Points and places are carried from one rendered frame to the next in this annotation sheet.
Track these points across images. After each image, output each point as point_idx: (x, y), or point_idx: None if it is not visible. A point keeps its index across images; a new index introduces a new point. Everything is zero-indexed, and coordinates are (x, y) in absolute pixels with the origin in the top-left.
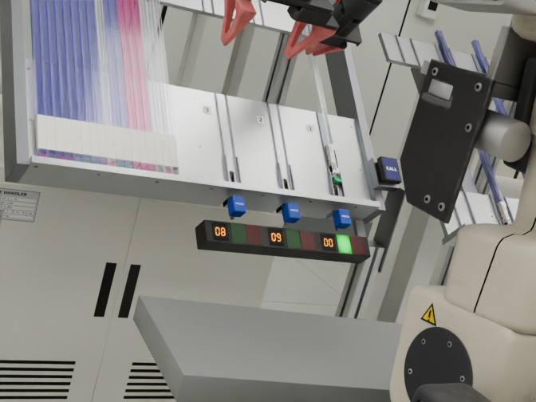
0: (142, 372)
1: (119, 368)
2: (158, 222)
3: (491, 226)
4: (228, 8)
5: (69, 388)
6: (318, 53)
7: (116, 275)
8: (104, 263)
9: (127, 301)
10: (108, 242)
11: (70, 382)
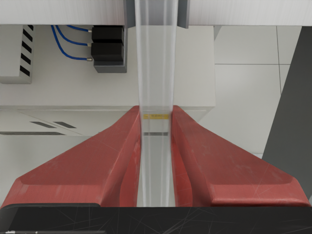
0: None
1: (90, 132)
2: (53, 114)
3: None
4: None
5: (63, 133)
6: (172, 165)
7: (45, 123)
8: (28, 121)
9: (68, 126)
10: (17, 118)
11: (61, 133)
